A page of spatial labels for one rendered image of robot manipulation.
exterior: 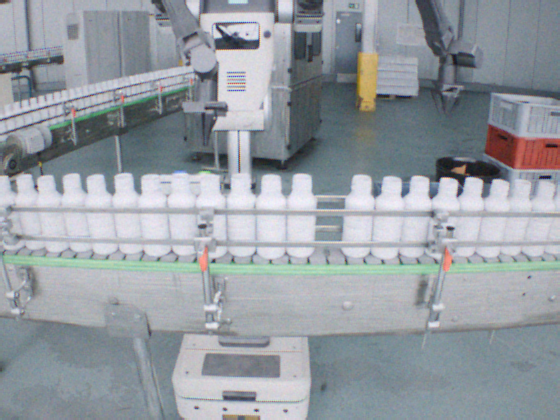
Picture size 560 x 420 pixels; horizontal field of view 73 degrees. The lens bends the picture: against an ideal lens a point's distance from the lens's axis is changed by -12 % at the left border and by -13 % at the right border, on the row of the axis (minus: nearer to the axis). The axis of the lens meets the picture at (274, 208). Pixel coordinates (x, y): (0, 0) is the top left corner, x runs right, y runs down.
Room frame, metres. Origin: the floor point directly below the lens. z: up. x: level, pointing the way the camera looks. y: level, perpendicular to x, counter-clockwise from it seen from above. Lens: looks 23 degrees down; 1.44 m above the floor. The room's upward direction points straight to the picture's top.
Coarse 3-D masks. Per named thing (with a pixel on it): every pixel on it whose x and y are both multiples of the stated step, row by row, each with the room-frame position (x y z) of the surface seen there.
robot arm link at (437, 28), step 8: (416, 0) 1.10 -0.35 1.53; (424, 0) 1.08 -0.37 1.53; (432, 0) 1.08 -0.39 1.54; (424, 8) 1.11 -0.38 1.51; (432, 8) 1.09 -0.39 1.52; (440, 8) 1.11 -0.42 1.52; (424, 16) 1.13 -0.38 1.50; (432, 16) 1.11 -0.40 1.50; (440, 16) 1.12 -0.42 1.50; (424, 24) 1.15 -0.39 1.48; (432, 24) 1.13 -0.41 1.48; (440, 24) 1.12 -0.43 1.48; (448, 24) 1.16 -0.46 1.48; (424, 32) 1.17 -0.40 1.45; (432, 32) 1.14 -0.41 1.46; (440, 32) 1.13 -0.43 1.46; (448, 32) 1.17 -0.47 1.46; (432, 40) 1.17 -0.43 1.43; (440, 40) 1.15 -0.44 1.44; (448, 40) 1.17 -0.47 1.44
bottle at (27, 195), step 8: (24, 176) 0.82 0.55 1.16; (24, 184) 0.79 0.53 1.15; (32, 184) 0.80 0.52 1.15; (24, 192) 0.79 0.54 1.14; (32, 192) 0.80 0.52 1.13; (16, 200) 0.78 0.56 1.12; (24, 200) 0.78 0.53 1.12; (32, 200) 0.78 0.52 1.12; (24, 216) 0.77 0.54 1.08; (32, 216) 0.78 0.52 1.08; (24, 224) 0.77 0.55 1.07; (32, 224) 0.78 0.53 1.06; (40, 224) 0.79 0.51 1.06; (24, 232) 0.78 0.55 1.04; (32, 232) 0.78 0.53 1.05; (40, 232) 0.79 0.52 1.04; (32, 248) 0.77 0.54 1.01; (40, 248) 0.78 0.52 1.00
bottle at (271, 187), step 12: (264, 180) 0.78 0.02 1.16; (276, 180) 0.77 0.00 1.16; (264, 192) 0.78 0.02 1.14; (276, 192) 0.77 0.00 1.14; (264, 204) 0.76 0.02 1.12; (276, 204) 0.76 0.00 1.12; (264, 216) 0.76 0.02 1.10; (276, 216) 0.76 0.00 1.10; (264, 228) 0.76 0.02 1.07; (276, 228) 0.76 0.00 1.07; (264, 240) 0.76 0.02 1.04; (276, 240) 0.76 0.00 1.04; (264, 252) 0.76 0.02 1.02; (276, 252) 0.76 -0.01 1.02
